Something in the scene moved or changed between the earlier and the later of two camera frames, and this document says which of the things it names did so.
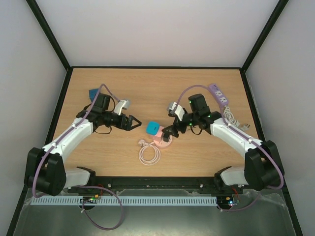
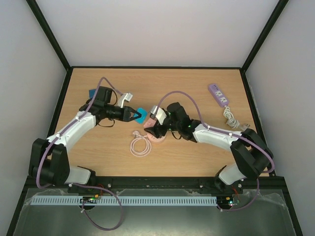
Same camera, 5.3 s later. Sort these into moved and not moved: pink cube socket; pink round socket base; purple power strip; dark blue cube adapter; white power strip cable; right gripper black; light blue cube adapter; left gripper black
Moved: pink round socket base; light blue cube adapter; right gripper black; left gripper black; pink cube socket
Not moved: purple power strip; dark blue cube adapter; white power strip cable
